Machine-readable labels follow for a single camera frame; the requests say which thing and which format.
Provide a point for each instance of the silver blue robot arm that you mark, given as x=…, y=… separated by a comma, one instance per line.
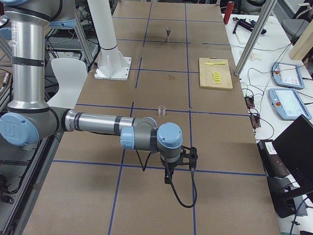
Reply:
x=30, y=119

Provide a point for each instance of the near teach pendant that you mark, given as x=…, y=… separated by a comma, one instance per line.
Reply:
x=287, y=103

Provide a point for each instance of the aluminium frame post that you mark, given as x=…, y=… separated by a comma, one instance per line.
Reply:
x=262, y=19

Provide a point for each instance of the white chair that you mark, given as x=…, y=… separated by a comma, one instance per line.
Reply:
x=71, y=75

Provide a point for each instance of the black box on table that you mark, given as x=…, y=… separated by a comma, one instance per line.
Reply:
x=272, y=162

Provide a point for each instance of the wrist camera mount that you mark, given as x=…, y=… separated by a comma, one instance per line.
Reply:
x=188, y=156

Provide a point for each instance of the teach pendant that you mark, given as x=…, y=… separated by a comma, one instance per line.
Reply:
x=287, y=103
x=287, y=75

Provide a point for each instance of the yellow plastic knife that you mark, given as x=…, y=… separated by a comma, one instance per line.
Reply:
x=214, y=63

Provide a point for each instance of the steel jigger measuring cup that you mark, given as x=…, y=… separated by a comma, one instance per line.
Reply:
x=168, y=31

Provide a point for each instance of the black monitor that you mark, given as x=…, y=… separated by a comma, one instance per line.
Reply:
x=294, y=146

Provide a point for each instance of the far teach pendant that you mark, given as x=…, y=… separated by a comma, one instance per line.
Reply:
x=287, y=75

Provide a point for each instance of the black handled tool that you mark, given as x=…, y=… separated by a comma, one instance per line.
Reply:
x=243, y=23

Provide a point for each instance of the red cylinder bottle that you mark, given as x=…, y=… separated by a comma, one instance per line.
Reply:
x=228, y=12

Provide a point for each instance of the clear glass cup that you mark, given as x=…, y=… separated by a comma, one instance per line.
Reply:
x=161, y=110

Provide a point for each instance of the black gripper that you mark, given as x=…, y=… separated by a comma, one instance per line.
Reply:
x=171, y=166

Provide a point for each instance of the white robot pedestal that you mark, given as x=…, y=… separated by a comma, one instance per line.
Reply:
x=111, y=63

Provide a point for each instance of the bamboo cutting board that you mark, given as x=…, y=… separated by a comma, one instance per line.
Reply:
x=206, y=76

